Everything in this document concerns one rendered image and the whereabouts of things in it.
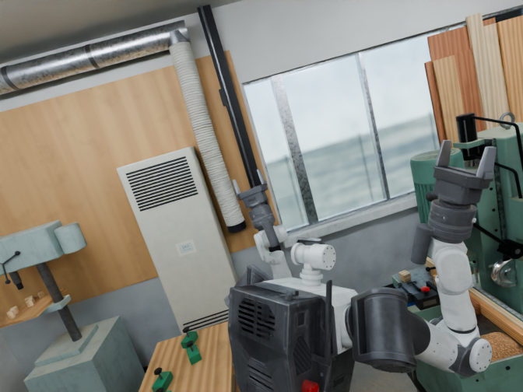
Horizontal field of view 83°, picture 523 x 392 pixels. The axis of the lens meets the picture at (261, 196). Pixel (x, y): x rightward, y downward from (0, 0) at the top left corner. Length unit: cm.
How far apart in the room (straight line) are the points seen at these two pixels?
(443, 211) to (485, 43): 250
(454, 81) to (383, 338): 248
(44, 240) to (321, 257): 186
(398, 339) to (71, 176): 242
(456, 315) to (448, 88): 223
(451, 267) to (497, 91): 254
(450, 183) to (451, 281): 22
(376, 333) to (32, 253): 209
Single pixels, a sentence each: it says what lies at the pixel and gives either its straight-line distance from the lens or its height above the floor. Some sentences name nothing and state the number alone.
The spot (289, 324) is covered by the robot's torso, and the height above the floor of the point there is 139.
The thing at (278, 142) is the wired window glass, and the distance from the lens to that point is 251.
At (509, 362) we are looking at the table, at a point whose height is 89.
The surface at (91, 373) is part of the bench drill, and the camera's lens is 246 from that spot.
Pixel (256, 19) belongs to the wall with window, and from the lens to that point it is 257.
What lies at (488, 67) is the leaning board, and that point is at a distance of 316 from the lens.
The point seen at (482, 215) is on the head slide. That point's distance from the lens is 140.
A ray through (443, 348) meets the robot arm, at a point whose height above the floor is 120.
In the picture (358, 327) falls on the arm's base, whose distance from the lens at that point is 75.
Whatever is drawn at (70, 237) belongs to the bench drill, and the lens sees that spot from 227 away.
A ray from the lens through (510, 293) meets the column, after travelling 162.
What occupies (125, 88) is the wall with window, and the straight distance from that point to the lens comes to 252.
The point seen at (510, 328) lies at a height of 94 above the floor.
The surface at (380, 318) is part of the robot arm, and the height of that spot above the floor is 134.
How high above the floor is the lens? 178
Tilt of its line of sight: 12 degrees down
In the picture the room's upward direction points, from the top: 16 degrees counter-clockwise
